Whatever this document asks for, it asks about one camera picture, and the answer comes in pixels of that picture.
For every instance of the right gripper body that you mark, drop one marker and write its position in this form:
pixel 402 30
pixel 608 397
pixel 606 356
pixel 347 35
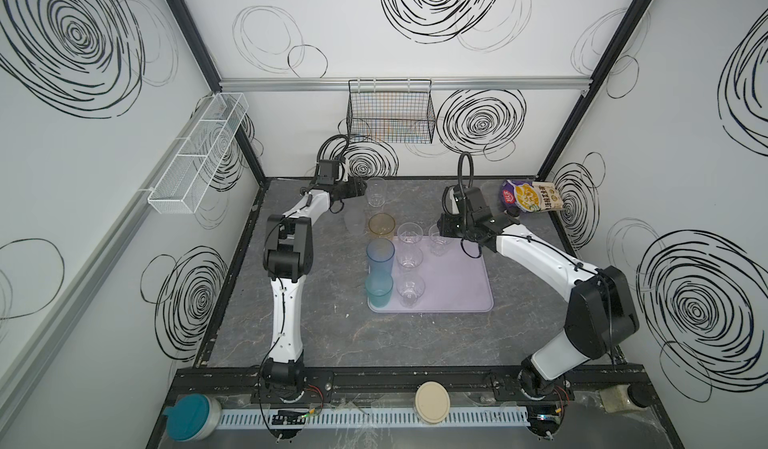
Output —
pixel 450 226

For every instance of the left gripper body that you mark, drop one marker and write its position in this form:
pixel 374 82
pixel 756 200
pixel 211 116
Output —
pixel 353 187

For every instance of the frosted dotted glass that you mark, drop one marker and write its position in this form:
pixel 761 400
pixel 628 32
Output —
pixel 355 220

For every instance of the clear glass back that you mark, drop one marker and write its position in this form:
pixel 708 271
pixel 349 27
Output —
pixel 376 192

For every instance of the lilac plastic tray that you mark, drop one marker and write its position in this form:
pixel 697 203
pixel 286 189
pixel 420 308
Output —
pixel 455 283

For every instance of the yellow plastic cup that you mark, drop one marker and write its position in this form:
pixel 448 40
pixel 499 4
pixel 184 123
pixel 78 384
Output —
pixel 382 225

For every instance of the clear faceted glass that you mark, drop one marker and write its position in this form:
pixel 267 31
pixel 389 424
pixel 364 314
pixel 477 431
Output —
pixel 409 257

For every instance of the blue plastic cup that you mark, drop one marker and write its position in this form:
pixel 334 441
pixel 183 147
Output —
pixel 380 254

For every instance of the teal plastic cup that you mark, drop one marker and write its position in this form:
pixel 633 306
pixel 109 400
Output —
pixel 378 287

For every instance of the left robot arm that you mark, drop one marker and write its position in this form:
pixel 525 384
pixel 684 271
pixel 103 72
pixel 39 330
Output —
pixel 288 256

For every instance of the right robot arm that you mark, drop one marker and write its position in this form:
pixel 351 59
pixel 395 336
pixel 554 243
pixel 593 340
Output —
pixel 600 310

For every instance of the snack bag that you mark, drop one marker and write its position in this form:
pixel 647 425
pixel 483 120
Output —
pixel 531 196

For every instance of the beige round lid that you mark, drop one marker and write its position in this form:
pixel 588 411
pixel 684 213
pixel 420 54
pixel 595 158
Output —
pixel 432 402

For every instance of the jar with black lid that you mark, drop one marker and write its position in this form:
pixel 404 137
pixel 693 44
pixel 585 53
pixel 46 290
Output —
pixel 624 398

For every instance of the black wire basket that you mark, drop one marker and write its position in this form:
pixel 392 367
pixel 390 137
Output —
pixel 391 110

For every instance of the white wire shelf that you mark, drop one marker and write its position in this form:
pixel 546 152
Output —
pixel 191 171

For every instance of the black mounting rail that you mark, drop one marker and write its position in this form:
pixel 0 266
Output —
pixel 330 384

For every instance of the white cable duct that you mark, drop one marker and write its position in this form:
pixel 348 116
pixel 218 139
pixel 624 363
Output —
pixel 353 418

